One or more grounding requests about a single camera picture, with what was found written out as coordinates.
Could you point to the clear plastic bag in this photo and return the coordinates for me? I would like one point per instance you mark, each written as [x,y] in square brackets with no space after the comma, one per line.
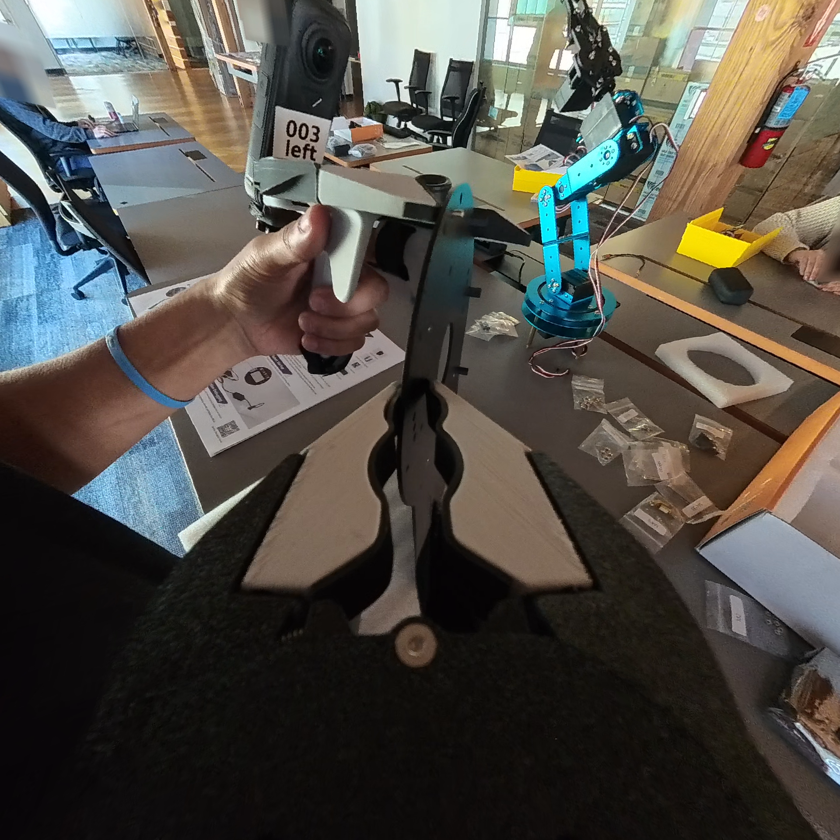
[754,623]

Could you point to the person's left forearm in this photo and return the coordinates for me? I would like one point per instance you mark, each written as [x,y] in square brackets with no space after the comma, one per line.
[79,413]

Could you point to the black metal base plate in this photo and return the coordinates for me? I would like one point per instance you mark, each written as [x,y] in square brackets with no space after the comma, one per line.
[446,289]

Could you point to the instruction booklet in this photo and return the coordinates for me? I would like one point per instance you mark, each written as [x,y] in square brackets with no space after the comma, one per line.
[275,400]

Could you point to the orange white cardboard box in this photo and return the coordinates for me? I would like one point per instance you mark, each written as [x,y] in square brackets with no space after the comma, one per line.
[754,558]

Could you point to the red fire extinguisher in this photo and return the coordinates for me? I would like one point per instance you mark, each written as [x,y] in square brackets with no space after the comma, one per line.
[761,141]

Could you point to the blue wristband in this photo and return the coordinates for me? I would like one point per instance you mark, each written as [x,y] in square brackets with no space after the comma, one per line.
[141,380]

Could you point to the person's black top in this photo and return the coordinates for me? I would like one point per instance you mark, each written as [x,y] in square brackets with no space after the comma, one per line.
[52,623]

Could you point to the pile of small hardware bags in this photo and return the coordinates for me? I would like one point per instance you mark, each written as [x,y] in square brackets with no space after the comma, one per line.
[646,459]

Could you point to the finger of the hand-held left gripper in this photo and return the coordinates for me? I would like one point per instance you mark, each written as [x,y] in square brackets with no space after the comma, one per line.
[367,193]
[499,226]

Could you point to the black pouch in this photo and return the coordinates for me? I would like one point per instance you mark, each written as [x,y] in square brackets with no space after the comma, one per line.
[730,287]

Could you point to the blue toy robot arm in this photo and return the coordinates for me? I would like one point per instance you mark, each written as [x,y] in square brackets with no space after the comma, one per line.
[590,177]

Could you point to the white foam sheet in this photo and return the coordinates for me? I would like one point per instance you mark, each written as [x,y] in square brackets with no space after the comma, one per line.
[197,535]

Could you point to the yellow bin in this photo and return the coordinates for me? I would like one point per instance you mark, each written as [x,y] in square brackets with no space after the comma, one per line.
[531,180]
[709,249]

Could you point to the black office chair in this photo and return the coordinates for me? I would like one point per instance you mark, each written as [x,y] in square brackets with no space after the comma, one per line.
[417,72]
[98,223]
[469,121]
[453,92]

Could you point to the person's left hand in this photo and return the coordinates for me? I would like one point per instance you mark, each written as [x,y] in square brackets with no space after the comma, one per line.
[262,295]

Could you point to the wooden post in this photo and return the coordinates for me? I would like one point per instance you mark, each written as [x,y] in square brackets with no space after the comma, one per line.
[722,98]

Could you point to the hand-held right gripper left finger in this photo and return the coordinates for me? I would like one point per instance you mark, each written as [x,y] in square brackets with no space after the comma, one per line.
[321,518]

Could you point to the wooden table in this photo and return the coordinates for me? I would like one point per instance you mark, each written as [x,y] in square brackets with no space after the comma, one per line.
[394,152]

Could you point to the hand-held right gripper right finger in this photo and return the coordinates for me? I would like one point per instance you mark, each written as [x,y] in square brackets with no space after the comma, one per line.
[518,518]

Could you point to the white foam frame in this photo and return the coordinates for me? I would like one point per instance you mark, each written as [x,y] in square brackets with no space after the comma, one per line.
[673,353]

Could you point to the silver foil bag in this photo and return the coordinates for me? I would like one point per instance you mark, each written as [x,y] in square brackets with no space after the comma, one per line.
[814,702]

